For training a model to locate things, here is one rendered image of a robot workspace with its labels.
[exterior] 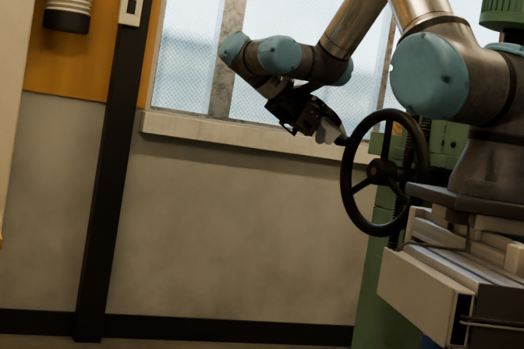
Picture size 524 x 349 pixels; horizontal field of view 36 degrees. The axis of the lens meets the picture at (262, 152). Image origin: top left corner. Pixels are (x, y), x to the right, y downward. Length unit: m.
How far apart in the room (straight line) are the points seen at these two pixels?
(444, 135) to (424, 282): 0.83
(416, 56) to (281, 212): 2.13
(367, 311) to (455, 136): 0.54
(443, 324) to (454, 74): 0.36
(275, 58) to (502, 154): 0.53
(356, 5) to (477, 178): 0.50
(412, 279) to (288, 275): 2.27
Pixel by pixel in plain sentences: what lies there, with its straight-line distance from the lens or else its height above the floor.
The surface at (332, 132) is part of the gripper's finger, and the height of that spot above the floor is 0.88.
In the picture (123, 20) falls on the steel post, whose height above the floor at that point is 1.15.
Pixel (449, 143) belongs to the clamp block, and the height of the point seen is 0.90.
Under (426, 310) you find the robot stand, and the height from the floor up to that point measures 0.69.
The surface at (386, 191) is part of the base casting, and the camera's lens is 2.08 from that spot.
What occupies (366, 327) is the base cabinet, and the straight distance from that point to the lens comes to 2.11.
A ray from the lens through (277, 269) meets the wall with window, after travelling 3.29.
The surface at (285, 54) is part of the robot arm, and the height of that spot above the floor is 1.02.
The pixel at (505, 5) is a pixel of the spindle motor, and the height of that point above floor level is 1.24.
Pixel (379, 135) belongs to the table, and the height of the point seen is 0.89.
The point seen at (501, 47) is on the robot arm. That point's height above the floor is 1.04.
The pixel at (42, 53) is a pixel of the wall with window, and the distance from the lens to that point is 2.93.
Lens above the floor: 0.88
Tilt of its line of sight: 2 degrees down
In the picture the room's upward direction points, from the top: 9 degrees clockwise
